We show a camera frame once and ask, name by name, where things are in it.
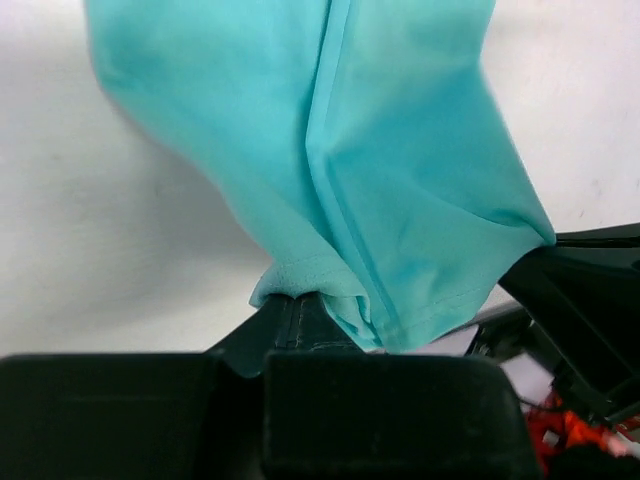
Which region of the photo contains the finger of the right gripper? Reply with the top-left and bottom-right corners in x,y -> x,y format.
499,224 -> 639,415

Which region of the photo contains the pile of colourful clothes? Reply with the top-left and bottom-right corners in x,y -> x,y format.
525,391 -> 639,480

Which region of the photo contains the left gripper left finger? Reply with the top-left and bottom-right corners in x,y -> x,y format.
1,295 -> 297,479

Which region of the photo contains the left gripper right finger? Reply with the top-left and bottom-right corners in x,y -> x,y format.
262,295 -> 541,479

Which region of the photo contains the teal green t shirt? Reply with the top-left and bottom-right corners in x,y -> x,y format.
85,1 -> 555,353

